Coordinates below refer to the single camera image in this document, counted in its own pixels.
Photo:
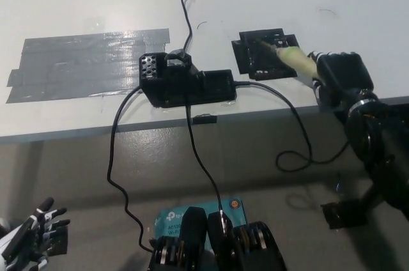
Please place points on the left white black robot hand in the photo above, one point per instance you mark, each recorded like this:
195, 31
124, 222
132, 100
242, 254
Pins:
22, 236

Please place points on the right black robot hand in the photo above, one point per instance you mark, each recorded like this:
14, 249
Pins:
343, 76

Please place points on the black soldering station base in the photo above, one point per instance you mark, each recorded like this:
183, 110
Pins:
185, 85

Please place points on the black robot torso blocks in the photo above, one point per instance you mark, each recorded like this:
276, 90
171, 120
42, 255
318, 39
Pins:
195, 245

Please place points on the black slanted stand leg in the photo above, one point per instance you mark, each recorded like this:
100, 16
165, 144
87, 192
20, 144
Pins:
372, 196

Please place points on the black taped stand foot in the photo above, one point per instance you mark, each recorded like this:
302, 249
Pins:
345, 216

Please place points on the small black tape strip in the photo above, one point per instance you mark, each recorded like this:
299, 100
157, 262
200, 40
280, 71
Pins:
204, 119

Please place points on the teal tp-link box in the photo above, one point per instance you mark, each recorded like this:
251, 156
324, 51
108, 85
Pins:
169, 220

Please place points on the grey duct tape patch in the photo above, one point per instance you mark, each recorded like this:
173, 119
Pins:
80, 63

